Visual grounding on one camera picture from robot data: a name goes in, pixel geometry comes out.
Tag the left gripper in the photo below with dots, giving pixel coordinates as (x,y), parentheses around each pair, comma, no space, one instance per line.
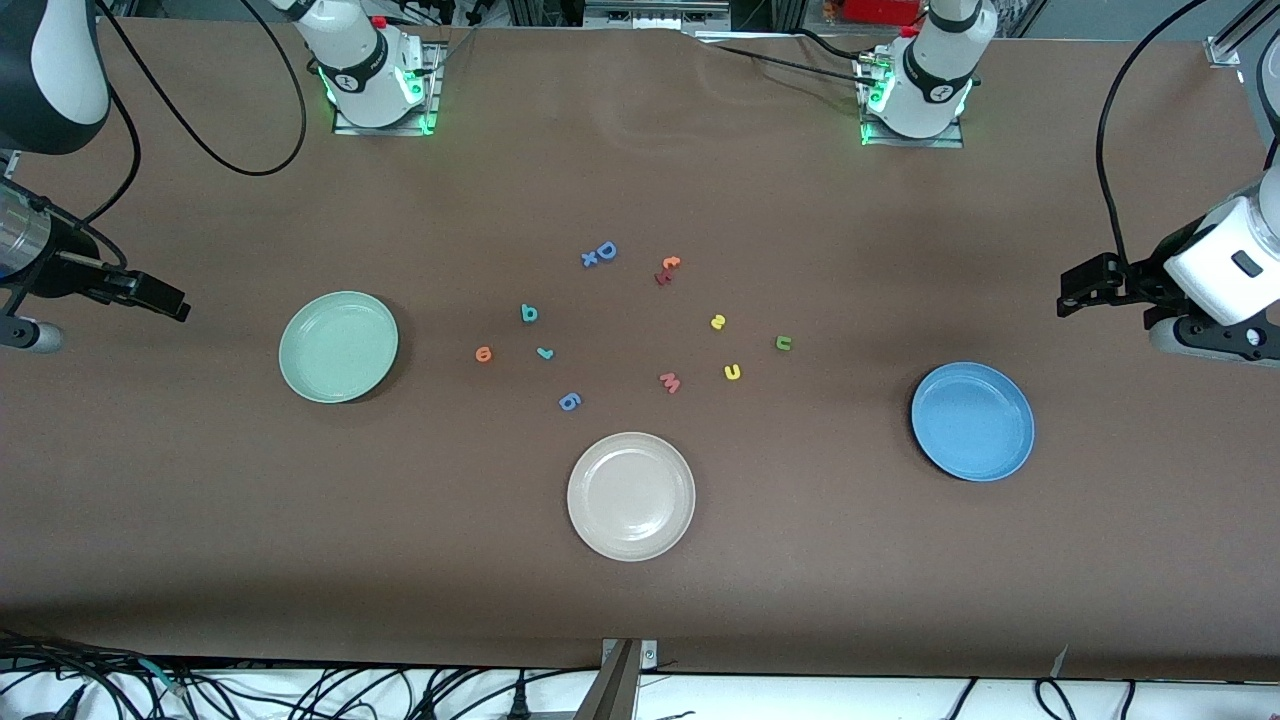
(1143,276)

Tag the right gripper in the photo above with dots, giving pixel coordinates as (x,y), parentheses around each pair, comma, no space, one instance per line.
(66,268)

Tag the blue plate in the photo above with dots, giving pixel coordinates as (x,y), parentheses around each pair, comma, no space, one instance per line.
(972,422)

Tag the green plate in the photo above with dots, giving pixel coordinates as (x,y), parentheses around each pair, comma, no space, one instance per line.
(338,347)

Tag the red box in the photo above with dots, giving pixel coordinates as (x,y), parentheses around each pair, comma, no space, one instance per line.
(880,10)

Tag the white tape scrap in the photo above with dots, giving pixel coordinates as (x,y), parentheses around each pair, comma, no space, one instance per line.
(1060,662)

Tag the brown table cover mat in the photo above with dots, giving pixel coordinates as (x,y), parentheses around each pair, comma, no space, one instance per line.
(800,560)

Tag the blue foam six shape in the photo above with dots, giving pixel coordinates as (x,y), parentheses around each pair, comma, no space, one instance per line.
(566,398)

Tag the pink foam letter w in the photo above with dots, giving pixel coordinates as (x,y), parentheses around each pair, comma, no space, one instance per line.
(671,384)

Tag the blue foam letter D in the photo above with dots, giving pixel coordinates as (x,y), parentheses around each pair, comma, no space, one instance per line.
(599,250)

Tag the beige plate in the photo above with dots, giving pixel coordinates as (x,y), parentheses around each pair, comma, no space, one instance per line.
(631,497)

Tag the silver metal device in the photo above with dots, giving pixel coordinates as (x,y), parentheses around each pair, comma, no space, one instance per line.
(655,12)

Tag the aluminium frame profile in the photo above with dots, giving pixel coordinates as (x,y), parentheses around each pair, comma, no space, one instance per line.
(1225,45)

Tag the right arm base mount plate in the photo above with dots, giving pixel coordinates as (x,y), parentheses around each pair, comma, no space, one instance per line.
(432,100)

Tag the silver table edge bracket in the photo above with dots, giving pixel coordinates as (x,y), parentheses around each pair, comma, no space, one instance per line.
(650,655)

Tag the dark metal post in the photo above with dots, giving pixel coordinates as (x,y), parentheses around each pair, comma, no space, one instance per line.
(610,695)

